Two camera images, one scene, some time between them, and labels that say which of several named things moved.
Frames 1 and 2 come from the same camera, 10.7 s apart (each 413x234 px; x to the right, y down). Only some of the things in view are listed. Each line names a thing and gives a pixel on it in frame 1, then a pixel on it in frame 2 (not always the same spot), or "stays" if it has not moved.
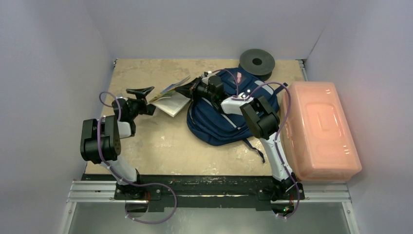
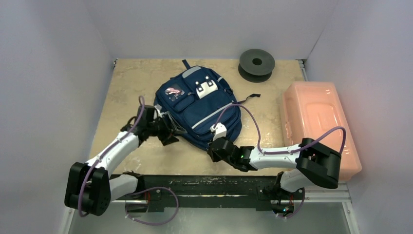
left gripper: x=141 y=94 → x=166 y=137
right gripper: x=196 y=89 → x=216 y=152
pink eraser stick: x=238 y=76 → x=171 y=91
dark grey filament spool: x=258 y=63 stays
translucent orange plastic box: x=318 y=139 stays
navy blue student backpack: x=209 y=125 → x=195 y=99
